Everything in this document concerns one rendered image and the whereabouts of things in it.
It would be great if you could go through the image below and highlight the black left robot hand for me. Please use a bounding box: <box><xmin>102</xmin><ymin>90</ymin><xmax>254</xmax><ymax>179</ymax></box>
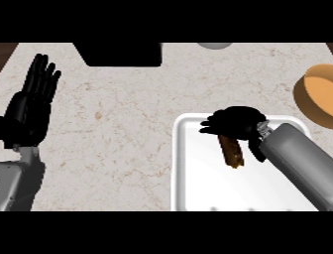
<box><xmin>0</xmin><ymin>53</ymin><xmax>63</xmax><ymax>150</ymax></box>

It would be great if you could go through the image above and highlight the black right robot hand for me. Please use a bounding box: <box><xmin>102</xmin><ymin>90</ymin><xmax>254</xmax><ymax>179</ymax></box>
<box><xmin>199</xmin><ymin>105</ymin><xmax>269</xmax><ymax>163</ymax></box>

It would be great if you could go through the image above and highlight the white tray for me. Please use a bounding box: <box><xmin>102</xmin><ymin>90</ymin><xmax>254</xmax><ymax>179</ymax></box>
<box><xmin>170</xmin><ymin>112</ymin><xmax>320</xmax><ymax>212</ymax></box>

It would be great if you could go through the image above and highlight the orange pot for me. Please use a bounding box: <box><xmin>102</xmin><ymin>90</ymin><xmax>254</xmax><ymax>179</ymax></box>
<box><xmin>292</xmin><ymin>63</ymin><xmax>333</xmax><ymax>131</ymax></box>

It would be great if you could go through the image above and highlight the grey round object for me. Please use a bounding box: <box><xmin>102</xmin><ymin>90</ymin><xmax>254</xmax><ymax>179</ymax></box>
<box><xmin>196</xmin><ymin>43</ymin><xmax>235</xmax><ymax>51</ymax></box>

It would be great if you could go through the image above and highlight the black appliance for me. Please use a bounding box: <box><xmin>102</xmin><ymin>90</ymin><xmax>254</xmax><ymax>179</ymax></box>
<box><xmin>74</xmin><ymin>43</ymin><xmax>164</xmax><ymax>68</ymax></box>

